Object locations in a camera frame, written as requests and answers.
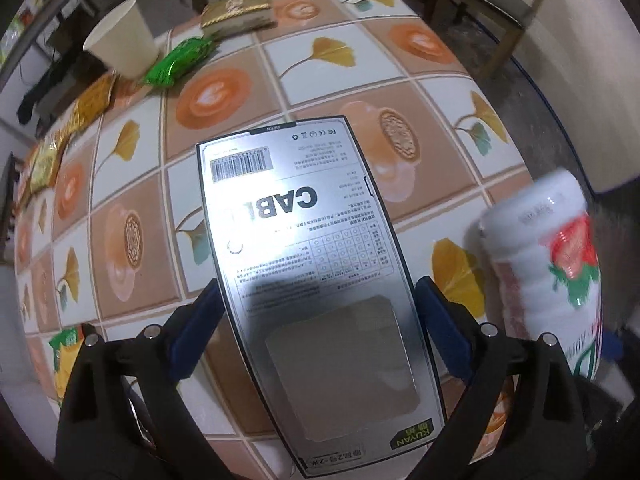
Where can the gold packet box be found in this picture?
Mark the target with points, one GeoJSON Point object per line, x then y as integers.
{"type": "Point", "coordinates": [237, 10]}

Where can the white mattress with blue edge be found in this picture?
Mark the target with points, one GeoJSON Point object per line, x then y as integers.
{"type": "Point", "coordinates": [590, 85]}

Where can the green orange snack packet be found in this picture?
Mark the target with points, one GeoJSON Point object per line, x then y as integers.
{"type": "Point", "coordinates": [65, 360]}

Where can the white bottle with strawberry label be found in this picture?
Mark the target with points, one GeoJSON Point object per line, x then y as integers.
{"type": "Point", "coordinates": [540, 240]}

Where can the wooden chair with black seat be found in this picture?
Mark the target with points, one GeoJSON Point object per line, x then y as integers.
{"type": "Point", "coordinates": [502, 42]}

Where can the yellow green snack packet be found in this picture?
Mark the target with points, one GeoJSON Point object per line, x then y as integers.
{"type": "Point", "coordinates": [45, 165]}

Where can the cream paper cup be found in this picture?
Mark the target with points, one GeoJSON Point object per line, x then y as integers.
{"type": "Point", "coordinates": [125, 40]}

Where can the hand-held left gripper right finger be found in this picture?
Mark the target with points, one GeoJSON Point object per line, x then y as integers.
{"type": "Point", "coordinates": [445, 330]}

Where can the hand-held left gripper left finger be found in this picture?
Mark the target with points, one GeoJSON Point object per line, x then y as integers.
{"type": "Point", "coordinates": [195, 330]}

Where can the patterned tablecloth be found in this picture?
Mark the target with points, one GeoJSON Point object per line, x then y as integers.
{"type": "Point", "coordinates": [320, 85]}

